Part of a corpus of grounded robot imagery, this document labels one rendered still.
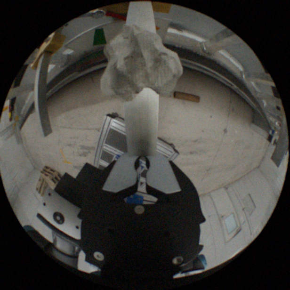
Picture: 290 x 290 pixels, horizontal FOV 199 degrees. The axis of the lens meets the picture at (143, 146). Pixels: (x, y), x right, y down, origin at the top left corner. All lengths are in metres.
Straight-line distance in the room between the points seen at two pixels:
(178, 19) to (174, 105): 0.84
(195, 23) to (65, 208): 0.78
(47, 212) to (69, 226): 0.07
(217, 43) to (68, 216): 0.58
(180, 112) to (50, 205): 1.14
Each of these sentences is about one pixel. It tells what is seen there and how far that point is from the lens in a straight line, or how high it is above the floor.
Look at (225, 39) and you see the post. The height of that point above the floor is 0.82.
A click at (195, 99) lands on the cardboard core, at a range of 1.02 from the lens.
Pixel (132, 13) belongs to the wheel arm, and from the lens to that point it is 0.15.
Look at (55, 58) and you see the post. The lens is 0.39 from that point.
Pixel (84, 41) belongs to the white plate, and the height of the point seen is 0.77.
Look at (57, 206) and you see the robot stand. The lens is 0.27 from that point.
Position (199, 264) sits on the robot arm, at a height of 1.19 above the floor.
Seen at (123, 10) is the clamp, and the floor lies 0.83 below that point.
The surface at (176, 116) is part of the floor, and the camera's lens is 1.01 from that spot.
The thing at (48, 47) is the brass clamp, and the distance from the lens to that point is 0.32.
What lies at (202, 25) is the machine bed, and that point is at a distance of 0.55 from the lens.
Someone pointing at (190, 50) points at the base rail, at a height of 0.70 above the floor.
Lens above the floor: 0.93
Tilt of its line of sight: 60 degrees down
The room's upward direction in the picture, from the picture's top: 178 degrees counter-clockwise
